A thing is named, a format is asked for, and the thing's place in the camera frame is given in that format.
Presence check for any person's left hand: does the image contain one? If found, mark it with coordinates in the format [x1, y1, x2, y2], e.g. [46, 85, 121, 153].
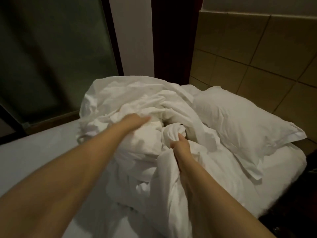
[119, 113, 152, 134]

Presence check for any person's right hand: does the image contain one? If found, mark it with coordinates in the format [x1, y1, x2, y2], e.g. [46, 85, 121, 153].
[170, 134, 192, 170]

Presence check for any white duvet cover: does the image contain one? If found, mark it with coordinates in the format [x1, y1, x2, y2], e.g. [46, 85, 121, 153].
[77, 76, 258, 238]

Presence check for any white pillow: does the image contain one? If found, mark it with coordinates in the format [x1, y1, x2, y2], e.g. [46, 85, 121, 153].
[192, 86, 308, 182]

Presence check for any white bed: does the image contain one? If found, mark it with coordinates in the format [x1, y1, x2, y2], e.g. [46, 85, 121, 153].
[0, 116, 309, 238]

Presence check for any person's left forearm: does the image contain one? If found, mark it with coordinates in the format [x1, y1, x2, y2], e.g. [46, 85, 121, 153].
[0, 121, 130, 238]

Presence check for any person's right forearm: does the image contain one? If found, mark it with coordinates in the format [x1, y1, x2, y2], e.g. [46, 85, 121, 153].
[176, 161, 278, 238]

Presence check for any tan padded headboard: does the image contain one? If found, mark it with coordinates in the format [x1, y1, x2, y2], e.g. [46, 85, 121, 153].
[188, 10, 317, 155]

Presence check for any dark wooden wall panel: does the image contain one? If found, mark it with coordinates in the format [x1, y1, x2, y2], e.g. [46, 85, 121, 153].
[151, 0, 204, 88]

